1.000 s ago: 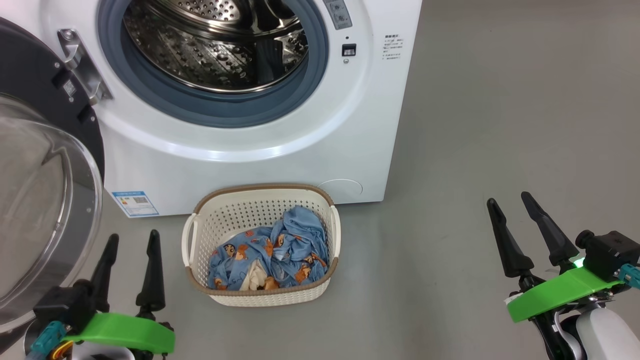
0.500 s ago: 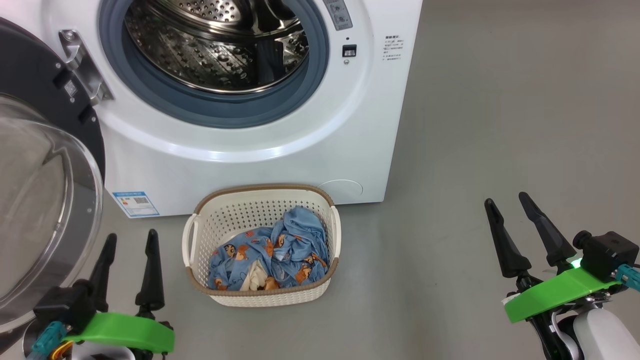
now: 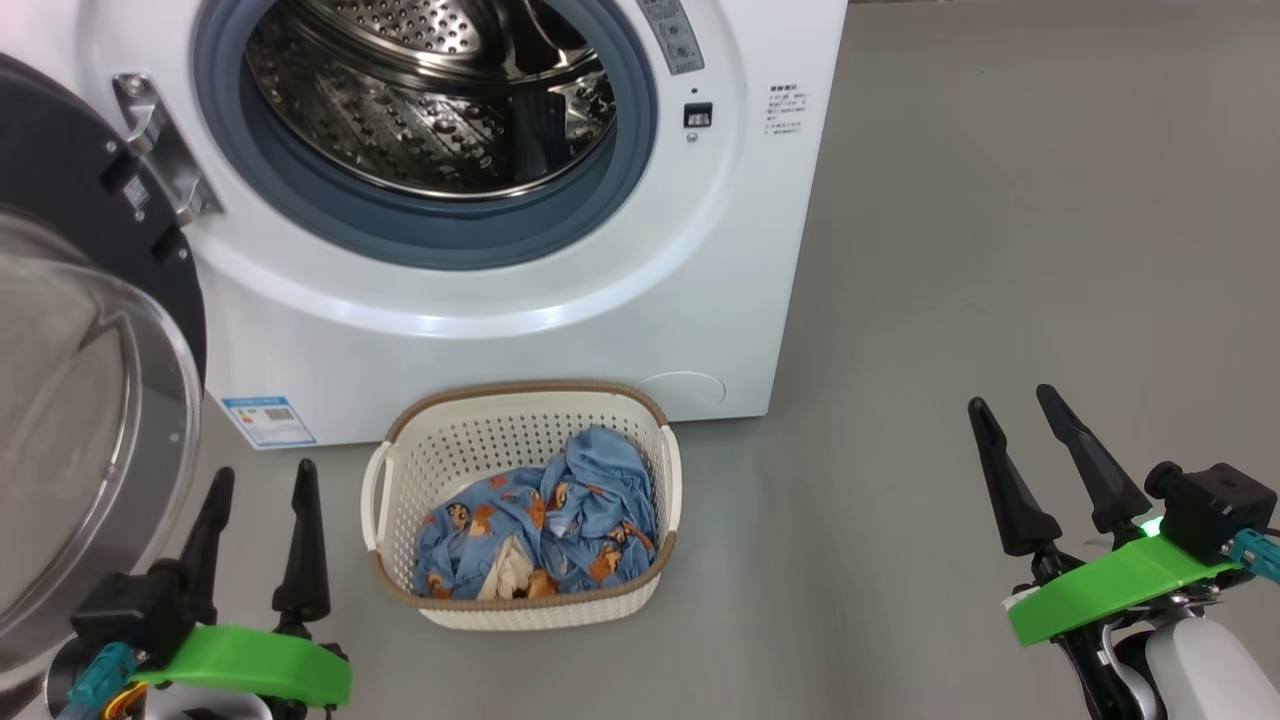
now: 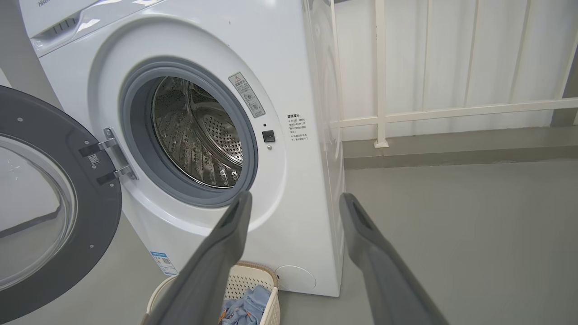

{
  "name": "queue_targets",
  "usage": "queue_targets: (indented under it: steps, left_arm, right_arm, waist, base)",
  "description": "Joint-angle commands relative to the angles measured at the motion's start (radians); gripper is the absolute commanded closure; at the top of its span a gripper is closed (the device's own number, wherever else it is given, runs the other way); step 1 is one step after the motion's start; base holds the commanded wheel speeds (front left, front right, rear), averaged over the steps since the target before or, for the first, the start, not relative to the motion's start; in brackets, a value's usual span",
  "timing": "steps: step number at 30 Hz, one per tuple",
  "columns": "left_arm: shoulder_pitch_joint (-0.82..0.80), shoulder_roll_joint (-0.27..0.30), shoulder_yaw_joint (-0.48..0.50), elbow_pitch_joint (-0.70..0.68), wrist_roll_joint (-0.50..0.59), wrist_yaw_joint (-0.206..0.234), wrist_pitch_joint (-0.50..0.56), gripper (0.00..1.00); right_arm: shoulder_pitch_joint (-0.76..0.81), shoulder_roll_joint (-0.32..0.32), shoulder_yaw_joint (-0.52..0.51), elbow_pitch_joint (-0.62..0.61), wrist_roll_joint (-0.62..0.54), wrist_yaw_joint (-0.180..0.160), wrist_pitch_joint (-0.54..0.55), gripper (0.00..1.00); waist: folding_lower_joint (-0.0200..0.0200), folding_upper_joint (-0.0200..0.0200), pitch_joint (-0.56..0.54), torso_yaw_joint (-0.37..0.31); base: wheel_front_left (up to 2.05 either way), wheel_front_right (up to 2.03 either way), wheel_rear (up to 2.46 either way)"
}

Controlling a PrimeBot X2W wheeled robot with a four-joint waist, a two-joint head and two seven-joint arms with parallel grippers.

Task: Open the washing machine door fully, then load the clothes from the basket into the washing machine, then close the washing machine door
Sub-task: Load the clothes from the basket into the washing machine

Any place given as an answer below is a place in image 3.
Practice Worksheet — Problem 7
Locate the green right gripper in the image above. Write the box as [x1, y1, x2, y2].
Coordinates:
[968, 384, 1241, 648]

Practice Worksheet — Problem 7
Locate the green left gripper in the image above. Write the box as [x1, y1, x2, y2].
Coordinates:
[130, 459, 351, 708]

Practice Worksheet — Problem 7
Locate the black round washer door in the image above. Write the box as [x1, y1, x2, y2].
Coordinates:
[0, 50, 208, 691]

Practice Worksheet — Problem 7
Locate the cream white garment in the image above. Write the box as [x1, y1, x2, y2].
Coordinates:
[478, 535, 536, 601]

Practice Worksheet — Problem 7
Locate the blue cartoon print garment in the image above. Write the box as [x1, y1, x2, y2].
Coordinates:
[412, 425, 659, 601]

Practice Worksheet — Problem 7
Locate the white front-load washing machine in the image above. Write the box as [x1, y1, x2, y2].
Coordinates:
[0, 0, 849, 451]

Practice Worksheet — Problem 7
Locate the metal door hinge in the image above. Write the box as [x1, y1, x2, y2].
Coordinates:
[112, 72, 223, 227]

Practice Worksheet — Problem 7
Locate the stainless steel washing machine drum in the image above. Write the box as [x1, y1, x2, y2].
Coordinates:
[245, 0, 618, 201]

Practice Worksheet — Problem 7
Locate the blue energy label sticker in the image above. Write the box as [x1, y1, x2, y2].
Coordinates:
[221, 396, 317, 448]

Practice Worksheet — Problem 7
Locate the cream perforated laundry basket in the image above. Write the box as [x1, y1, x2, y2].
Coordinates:
[360, 380, 683, 633]

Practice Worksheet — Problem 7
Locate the round white filter cover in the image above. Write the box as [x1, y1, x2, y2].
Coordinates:
[636, 372, 728, 416]

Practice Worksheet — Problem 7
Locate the grey instruction label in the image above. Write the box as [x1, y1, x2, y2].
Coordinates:
[636, 0, 706, 76]

